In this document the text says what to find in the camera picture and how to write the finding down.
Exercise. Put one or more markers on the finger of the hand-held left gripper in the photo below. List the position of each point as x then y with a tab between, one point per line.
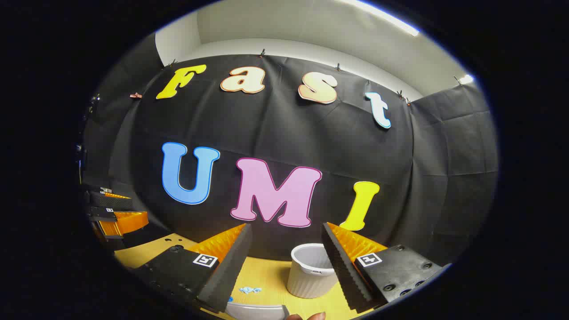
126	222
113	202

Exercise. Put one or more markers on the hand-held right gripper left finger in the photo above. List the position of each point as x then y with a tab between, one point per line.
231	266

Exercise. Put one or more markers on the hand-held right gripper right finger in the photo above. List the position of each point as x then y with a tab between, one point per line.
342	266

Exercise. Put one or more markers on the light blue paper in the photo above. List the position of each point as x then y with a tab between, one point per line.
250	290

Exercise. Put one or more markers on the white ribbed garbage bin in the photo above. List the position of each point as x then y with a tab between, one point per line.
306	280

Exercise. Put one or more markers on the grey dustpan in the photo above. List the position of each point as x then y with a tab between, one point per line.
255	312

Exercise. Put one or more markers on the wooden desktop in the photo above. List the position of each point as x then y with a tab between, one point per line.
266	275

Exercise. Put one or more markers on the black backdrop cloth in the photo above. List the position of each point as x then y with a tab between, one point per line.
289	133

